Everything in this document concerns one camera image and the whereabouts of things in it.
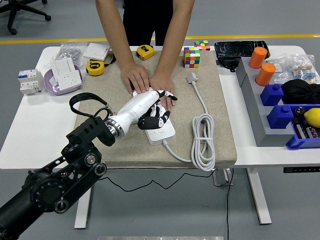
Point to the metal bracket under table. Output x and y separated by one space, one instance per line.
221 178

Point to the glossy black tray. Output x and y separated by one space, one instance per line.
235 48

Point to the orange cylinder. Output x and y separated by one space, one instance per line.
258 58
265 75

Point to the yellow lemon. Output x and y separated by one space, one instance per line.
313 117

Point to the grey-brown mat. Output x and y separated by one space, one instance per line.
140 155

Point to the white wall socket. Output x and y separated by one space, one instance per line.
70 80

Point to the black plug adapter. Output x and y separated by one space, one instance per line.
151 113

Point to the white power strip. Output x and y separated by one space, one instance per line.
162 136

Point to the dark brown tubes pack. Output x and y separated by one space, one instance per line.
307 131

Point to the white table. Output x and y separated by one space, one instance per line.
275 157

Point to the clear bag of small parts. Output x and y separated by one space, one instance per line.
281 66

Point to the person's left forearm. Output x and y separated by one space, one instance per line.
175 37

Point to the person's left hand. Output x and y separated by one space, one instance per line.
162 83

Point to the grey stepped block holder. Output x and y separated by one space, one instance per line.
265 135

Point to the person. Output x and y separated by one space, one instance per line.
147 20

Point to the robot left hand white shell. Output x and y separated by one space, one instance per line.
137 107

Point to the person's right hand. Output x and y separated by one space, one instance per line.
136 77

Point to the white switch plate box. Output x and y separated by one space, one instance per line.
96 51

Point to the purple bowl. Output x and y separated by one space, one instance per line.
62 92

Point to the large Rubik's cube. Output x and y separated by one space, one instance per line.
192 58

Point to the black cloth bundle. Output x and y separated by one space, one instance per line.
300 92

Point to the white circuit breaker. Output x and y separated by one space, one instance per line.
29 82

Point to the clear bag of resistors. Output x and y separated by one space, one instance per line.
305 70

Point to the person's right forearm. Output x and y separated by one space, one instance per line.
116 32

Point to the white switch panel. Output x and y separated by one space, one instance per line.
63 66

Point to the small Rubik's cube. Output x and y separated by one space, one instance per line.
202 45

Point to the yellow tape measure round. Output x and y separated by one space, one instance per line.
95 68

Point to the dark round knob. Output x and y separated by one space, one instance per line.
299 111

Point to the clear bag of screws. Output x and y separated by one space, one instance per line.
70 51

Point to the yellow tape measure square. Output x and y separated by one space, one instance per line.
145 52

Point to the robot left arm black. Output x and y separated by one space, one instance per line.
87 132

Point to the black office chair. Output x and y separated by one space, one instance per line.
15 11

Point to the blue plastic bin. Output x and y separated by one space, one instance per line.
300 145

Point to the black table control panel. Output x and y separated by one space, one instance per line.
301 169

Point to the blue block with knob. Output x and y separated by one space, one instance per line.
272 95
280 117

